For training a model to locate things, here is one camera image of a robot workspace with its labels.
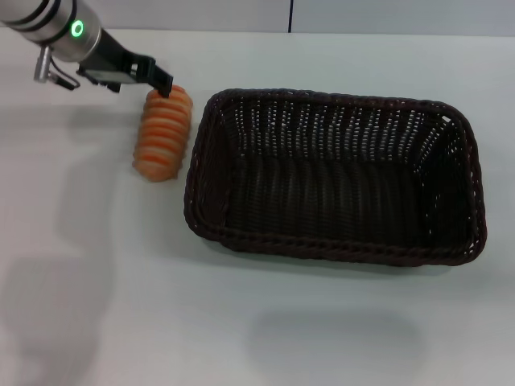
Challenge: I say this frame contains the orange ridged bread roll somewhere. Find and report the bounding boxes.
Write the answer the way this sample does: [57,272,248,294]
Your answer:
[132,84,195,183]

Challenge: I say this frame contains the dark brown woven basket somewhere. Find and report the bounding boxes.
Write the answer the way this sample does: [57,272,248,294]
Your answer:
[183,88,487,267]

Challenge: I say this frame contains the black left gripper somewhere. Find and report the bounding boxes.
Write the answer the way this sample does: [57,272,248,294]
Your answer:
[76,29,175,99]

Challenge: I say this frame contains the grey cable with silver plug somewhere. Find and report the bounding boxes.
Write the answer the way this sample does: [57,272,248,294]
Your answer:
[32,44,84,90]

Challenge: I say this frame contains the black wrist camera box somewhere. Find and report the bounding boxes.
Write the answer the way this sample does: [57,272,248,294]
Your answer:
[78,68,137,95]

